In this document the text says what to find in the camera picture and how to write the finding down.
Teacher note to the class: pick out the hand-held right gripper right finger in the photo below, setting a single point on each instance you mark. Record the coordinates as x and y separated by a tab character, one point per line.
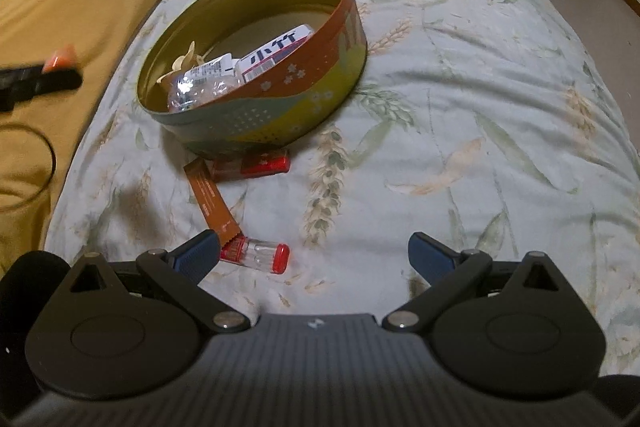
430	257

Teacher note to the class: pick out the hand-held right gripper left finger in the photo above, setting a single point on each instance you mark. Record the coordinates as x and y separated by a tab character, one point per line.
199	254

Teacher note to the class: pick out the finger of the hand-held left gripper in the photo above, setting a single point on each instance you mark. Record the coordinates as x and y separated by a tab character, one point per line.
57	82

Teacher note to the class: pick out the orange tube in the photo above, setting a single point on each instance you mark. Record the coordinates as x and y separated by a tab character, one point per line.
61	58

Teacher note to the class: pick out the clear vial with red cap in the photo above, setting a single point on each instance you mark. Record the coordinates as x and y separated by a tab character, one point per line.
255	254

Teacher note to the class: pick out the red small packet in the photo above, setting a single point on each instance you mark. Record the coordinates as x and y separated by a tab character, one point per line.
260	164

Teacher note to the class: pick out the cream hair claw clip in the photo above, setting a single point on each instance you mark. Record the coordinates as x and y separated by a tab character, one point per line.
182	59

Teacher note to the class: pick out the clear crinkled plastic bag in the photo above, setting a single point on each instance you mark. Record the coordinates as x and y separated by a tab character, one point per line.
187	92

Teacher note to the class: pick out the round floral metal tin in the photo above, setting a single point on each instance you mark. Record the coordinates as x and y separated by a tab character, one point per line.
310	72

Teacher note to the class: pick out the clear floss pick box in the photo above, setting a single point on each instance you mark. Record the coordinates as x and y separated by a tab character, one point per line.
275	52

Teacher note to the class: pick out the brown sachet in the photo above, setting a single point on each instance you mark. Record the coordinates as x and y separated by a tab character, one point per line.
210	202

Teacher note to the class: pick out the yellow blanket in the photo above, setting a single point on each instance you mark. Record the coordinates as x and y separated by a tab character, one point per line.
90	7

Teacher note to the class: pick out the floral bedspread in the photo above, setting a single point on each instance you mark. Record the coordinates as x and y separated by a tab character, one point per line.
475	107

